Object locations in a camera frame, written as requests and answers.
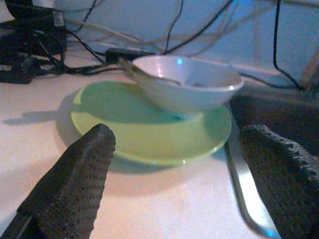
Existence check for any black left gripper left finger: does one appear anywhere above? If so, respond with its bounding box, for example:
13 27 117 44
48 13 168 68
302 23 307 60
16 123 117 239

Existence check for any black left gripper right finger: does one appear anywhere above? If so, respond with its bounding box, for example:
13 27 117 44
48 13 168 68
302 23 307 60
239 124 319 239

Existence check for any green plate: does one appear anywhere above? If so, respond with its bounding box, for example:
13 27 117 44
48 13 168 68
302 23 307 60
70 81 233 167

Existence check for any white ribbed bowl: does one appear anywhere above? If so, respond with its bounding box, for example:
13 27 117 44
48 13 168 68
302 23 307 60
131 55 245 113

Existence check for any stainless steel sink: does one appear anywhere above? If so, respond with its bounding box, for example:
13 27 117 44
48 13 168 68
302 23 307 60
223 82 319 239

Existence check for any silver fork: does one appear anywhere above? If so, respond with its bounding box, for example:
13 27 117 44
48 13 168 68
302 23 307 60
119 57 183 87

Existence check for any black power adapter pile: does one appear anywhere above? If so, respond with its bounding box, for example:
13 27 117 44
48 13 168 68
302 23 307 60
0 0 69 85

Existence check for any slim black power adapter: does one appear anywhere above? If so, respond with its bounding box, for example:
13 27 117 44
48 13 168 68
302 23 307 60
105 48 157 64

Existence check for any black counter cable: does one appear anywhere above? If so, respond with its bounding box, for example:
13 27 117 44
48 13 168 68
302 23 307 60
238 72 304 91

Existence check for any white wall cable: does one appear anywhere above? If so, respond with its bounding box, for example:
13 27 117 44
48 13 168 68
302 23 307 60
64 19 282 75

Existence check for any thin black wall cable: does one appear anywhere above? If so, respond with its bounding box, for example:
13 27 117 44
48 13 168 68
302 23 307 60
164 0 185 54

